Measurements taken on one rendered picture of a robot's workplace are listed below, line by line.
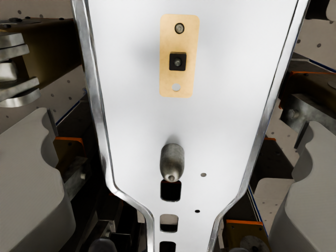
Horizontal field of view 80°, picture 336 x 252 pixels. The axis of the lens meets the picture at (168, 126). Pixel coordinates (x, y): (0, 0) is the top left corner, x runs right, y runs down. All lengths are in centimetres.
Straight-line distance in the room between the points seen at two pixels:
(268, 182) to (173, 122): 18
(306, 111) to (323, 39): 37
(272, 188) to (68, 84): 54
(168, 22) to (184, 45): 3
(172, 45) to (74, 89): 44
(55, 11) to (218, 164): 49
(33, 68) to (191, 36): 15
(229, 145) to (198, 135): 5
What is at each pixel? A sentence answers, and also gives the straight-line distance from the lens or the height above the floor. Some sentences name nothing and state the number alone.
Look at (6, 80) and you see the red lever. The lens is 21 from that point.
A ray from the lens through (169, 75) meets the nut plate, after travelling 23.
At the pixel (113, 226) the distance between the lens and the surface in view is 45.
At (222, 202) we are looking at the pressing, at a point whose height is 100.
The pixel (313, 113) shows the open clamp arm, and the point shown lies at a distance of 26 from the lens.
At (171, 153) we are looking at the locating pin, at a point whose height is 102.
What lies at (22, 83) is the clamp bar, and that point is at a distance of 21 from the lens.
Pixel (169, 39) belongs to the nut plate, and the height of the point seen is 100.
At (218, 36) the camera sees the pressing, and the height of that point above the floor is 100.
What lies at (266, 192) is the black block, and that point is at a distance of 38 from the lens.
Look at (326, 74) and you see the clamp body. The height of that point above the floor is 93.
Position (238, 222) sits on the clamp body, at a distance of 54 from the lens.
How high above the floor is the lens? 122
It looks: 59 degrees down
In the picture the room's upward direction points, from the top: 175 degrees counter-clockwise
